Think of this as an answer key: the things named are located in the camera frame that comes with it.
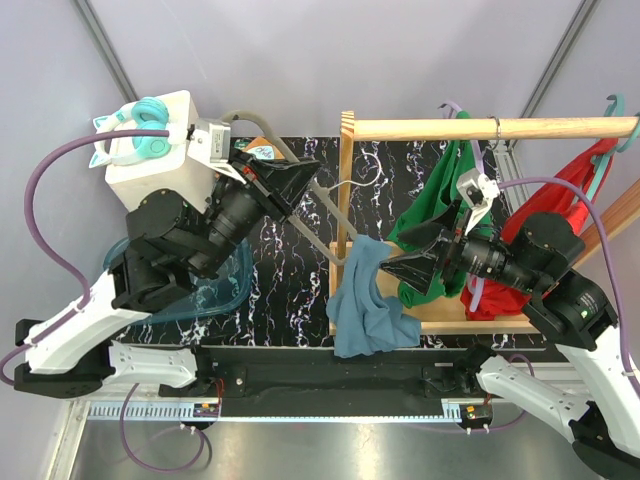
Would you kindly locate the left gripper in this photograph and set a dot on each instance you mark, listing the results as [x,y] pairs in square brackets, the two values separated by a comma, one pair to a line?
[277,184]

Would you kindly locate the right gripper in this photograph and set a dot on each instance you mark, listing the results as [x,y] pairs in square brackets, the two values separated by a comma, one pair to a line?
[427,235]

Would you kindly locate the blue tank top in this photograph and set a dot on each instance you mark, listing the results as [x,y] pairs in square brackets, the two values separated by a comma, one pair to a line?
[367,322]

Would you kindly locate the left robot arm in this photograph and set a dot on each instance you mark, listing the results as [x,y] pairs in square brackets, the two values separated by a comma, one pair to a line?
[171,243]

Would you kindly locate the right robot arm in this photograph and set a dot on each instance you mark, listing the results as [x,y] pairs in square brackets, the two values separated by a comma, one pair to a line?
[571,311]

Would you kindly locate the purple hanger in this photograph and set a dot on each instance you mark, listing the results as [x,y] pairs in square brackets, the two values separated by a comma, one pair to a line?
[475,284]

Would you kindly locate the red tank top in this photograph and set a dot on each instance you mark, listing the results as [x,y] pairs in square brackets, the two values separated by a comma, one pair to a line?
[588,171]

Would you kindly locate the orange top book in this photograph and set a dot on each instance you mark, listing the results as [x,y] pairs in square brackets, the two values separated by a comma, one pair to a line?
[263,149]

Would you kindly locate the wooden clothes rack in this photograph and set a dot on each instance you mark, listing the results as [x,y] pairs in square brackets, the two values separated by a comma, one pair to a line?
[446,316]

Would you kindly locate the green bottom book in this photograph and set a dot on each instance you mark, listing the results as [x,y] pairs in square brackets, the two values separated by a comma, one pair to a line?
[242,144]

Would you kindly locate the white box stand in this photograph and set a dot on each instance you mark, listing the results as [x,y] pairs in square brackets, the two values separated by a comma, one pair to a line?
[175,171]

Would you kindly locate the teal plastic bin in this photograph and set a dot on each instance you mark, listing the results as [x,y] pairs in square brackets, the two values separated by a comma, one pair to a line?
[213,296]

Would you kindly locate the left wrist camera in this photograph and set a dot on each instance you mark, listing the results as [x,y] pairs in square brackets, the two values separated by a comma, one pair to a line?
[208,142]

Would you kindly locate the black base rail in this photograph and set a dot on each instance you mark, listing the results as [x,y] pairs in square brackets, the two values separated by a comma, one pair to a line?
[277,383]

